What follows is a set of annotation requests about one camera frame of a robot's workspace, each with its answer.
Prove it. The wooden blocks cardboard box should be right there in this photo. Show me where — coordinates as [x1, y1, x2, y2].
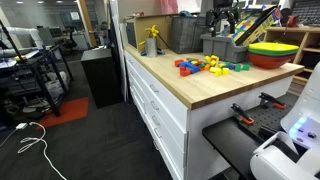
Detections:
[218, 4, 283, 48]

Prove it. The black robot stand top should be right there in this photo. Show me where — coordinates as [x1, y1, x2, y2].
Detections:
[202, 116, 278, 180]

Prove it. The black office chair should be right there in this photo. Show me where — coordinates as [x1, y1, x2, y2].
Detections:
[63, 28, 80, 51]

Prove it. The black slatted crate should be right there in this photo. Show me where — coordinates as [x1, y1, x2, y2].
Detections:
[291, 0, 320, 26]

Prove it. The yellow spring clamp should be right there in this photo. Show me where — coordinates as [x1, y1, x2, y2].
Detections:
[144, 24, 160, 40]

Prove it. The pink sheet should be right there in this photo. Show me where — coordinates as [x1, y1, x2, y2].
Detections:
[159, 0, 179, 15]

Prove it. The small red shelf item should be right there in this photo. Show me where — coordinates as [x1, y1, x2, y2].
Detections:
[286, 14, 300, 28]

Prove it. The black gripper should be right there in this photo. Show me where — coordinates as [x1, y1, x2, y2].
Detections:
[208, 0, 242, 37]

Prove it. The green plastic bowl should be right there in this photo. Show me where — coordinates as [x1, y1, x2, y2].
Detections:
[248, 49, 299, 58]

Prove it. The wooden shelf unit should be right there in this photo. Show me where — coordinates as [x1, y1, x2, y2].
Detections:
[264, 25, 320, 98]

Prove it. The yellow plastic bowl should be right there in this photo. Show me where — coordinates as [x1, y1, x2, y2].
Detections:
[248, 42, 300, 53]

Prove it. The gray plastic bin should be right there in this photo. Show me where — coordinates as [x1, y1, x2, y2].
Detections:
[200, 33, 250, 64]

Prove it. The black floor cabinet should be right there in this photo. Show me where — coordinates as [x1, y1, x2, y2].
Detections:
[80, 47, 124, 109]

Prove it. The red plastic bowl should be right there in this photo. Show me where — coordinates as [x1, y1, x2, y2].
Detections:
[248, 53, 298, 70]

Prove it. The orange floor mat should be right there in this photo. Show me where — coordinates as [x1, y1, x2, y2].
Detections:
[35, 97, 90, 130]

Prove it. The dark blue clamp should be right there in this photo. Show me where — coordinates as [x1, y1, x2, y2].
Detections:
[139, 48, 166, 57]

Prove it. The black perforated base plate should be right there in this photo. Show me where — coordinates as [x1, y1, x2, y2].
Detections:
[244, 95, 301, 141]

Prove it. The white power cable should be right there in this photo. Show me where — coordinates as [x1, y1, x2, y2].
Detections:
[0, 121, 68, 180]

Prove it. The black equipment table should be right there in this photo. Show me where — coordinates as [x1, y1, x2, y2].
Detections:
[0, 19, 75, 128]

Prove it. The white drawer cabinet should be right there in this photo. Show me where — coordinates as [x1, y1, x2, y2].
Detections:
[124, 49, 295, 180]

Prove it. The white power adapter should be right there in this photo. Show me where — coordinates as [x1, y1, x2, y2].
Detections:
[15, 122, 29, 131]

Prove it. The silver metal cup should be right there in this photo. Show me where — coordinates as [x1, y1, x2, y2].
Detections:
[145, 37, 158, 58]

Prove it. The gray fabric storage bin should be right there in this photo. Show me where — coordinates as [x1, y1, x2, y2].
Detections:
[170, 14, 210, 55]

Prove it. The black orange bar clamp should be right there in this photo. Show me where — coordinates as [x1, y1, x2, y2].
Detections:
[258, 92, 288, 110]
[230, 103, 255, 126]

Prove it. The white plastic jug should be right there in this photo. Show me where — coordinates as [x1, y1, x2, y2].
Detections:
[44, 70, 70, 98]

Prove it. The teal cloth item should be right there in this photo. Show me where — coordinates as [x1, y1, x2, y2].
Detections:
[178, 9, 194, 18]

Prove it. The red arch wooden block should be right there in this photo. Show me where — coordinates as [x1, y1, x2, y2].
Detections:
[179, 67, 192, 78]

